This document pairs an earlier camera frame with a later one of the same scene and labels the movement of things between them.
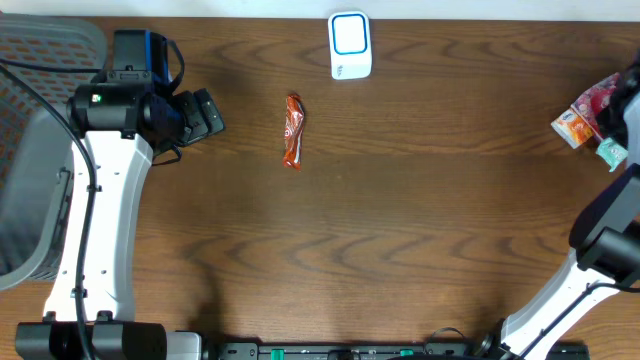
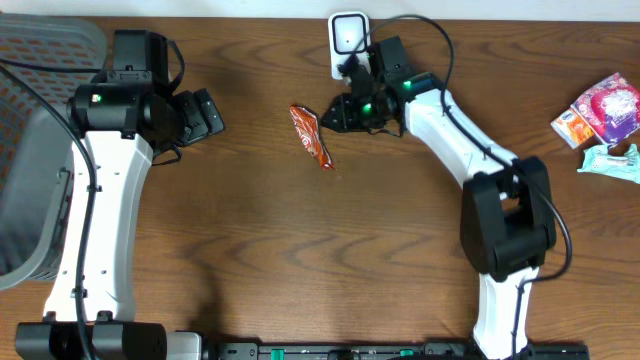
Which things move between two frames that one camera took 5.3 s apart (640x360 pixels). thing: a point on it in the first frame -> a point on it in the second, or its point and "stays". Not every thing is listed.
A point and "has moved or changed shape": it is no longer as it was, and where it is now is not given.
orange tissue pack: (572, 128) stays
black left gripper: (187, 118) stays
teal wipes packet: (611, 153) has moved or changed shape
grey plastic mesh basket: (42, 57) stays
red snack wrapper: (293, 132) -> (307, 125)
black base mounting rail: (406, 350) stays
